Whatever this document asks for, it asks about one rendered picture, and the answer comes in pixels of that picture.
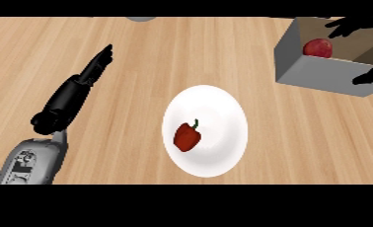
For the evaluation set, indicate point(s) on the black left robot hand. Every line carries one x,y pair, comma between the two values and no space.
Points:
68,101

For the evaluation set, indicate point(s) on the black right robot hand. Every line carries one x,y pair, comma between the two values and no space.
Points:
354,25

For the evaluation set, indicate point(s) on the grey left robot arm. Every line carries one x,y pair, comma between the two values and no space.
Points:
34,162

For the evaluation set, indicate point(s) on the grey cardboard box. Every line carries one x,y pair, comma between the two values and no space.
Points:
310,73

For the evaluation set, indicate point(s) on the white plate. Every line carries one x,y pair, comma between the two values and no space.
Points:
218,109

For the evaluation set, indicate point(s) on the red round fruit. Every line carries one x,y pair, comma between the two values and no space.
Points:
317,48

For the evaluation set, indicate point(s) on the red bell pepper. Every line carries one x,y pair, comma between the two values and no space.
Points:
186,137

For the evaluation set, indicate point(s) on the grey round object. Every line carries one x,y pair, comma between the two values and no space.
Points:
142,19

